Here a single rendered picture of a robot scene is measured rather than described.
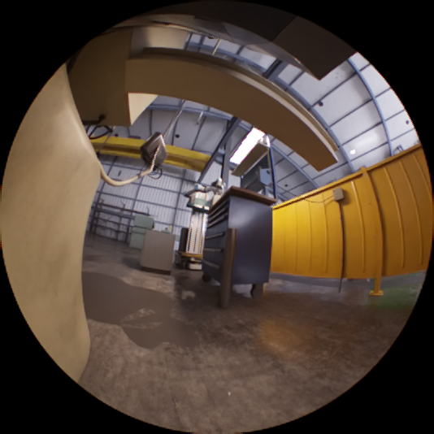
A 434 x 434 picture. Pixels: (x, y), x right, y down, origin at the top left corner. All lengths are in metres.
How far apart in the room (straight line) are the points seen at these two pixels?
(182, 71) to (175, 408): 1.05
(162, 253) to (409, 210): 2.81
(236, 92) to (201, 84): 0.15
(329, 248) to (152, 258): 2.15
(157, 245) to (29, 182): 1.66
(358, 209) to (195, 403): 1.74
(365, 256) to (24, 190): 1.82
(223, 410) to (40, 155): 0.59
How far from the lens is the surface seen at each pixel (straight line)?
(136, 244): 5.99
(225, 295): 0.96
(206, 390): 0.47
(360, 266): 1.60
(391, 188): 1.70
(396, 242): 1.60
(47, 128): 0.27
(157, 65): 0.70
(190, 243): 2.68
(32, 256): 0.29
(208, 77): 0.65
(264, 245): 1.19
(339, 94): 9.86
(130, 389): 0.47
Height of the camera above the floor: 0.41
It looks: 15 degrees up
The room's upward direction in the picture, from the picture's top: 7 degrees clockwise
